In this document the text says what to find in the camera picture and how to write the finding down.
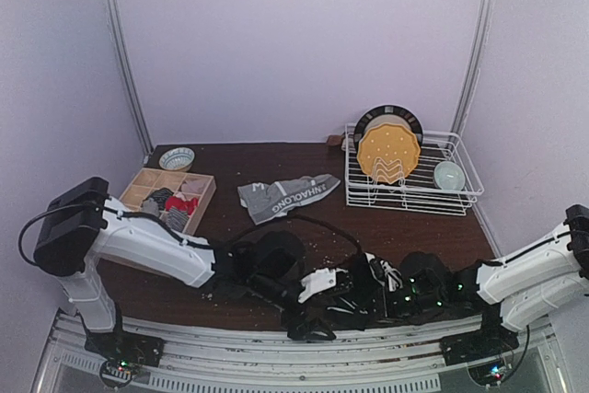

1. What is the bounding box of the black underwear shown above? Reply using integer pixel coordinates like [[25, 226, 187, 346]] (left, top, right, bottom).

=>
[[323, 252, 387, 330]]

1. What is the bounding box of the grey underwear white waistband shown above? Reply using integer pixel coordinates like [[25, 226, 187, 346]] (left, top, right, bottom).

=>
[[140, 199, 160, 217]]

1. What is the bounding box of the wooden compartment organizer box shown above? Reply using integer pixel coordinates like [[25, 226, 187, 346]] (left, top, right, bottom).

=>
[[120, 168, 216, 235]]

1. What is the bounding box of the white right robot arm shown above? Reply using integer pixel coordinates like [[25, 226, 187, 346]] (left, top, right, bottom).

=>
[[365, 204, 588, 332]]

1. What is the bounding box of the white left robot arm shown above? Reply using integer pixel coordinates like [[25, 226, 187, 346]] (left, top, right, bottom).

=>
[[33, 177, 351, 345]]

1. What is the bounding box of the red rolled underwear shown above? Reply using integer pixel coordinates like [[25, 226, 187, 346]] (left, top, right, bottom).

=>
[[165, 195, 199, 215]]

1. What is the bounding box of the grey striped rolled underwear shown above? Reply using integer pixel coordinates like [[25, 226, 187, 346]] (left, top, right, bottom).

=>
[[165, 207, 190, 232]]

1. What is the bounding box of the pink beige rolled underwear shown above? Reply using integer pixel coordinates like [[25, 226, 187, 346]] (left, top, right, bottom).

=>
[[180, 179, 208, 195]]

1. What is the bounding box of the dark striped rolled underwear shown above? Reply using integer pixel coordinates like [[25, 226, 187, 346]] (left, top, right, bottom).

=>
[[146, 188, 174, 211]]

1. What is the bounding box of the pale green glass bowl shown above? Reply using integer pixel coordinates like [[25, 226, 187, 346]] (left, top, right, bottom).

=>
[[433, 161, 466, 191]]

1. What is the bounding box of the blue yellow patterned bowl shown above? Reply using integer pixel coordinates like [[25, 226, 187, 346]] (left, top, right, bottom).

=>
[[158, 147, 195, 172]]

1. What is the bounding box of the brown cloth item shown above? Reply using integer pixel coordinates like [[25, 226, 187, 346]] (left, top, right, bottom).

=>
[[326, 134, 345, 147]]

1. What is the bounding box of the yellow scalloped plate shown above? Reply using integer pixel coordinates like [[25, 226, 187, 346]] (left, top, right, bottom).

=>
[[356, 123, 421, 184]]

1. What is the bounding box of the black rimmed plate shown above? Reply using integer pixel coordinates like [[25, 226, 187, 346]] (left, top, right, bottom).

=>
[[352, 105, 423, 149]]

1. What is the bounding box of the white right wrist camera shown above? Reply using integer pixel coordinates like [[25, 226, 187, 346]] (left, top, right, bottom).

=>
[[372, 260, 403, 293]]

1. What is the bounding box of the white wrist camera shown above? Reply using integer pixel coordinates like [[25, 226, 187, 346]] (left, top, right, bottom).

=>
[[298, 268, 337, 304], [372, 260, 403, 293]]

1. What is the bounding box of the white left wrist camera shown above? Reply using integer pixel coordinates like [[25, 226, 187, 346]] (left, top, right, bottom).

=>
[[298, 268, 337, 304]]

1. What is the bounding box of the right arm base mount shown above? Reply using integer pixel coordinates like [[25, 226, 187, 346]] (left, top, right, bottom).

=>
[[440, 305, 519, 388]]

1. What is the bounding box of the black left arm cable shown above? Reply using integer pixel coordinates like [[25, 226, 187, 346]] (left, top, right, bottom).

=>
[[17, 199, 364, 274]]

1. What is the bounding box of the aluminium rail front frame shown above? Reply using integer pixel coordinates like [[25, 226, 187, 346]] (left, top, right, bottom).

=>
[[30, 312, 573, 392]]

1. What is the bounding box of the white wire dish rack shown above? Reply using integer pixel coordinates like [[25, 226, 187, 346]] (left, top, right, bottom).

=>
[[344, 123, 484, 216]]

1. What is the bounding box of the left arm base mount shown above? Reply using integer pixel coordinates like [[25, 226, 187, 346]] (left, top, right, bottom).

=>
[[82, 310, 165, 391]]

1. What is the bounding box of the right aluminium corner post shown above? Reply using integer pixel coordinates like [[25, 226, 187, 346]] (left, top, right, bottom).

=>
[[451, 0, 495, 135]]

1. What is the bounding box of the aluminium corner post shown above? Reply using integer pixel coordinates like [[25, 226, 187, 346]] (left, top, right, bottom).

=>
[[103, 0, 154, 157], [451, 0, 495, 135]]

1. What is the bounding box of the left aluminium corner post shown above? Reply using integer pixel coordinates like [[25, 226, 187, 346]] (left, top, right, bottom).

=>
[[103, 0, 154, 157]]

